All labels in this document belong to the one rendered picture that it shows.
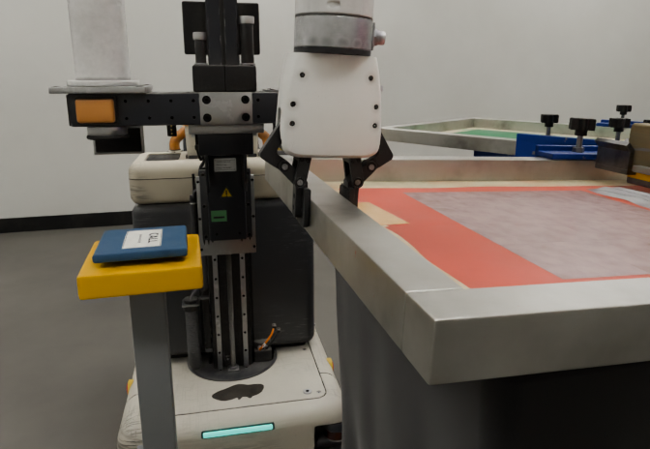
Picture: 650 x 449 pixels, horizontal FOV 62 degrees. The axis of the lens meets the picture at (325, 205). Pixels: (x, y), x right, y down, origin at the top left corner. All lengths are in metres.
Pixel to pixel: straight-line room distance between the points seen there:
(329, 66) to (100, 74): 0.61
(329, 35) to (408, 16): 4.22
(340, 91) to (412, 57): 4.21
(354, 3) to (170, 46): 3.84
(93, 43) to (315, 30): 0.61
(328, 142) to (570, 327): 0.29
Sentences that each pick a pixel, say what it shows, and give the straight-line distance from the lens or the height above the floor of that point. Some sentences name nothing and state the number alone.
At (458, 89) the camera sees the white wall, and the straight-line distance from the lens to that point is 4.91.
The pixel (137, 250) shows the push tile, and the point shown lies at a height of 0.97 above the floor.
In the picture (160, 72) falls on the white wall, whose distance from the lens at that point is 4.32.
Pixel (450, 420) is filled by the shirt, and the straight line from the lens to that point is 0.51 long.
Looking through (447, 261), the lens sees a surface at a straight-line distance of 0.49.
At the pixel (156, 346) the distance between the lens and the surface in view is 0.70.
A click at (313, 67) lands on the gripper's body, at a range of 0.51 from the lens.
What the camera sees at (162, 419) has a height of 0.74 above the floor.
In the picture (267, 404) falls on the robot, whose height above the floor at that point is 0.28.
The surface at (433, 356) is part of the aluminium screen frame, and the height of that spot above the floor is 1.02.
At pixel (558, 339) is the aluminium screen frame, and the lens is 0.33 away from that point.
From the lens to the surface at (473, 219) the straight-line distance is 0.65.
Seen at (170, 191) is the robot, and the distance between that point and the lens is 1.61.
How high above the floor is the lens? 1.16
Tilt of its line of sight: 14 degrees down
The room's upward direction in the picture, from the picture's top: straight up
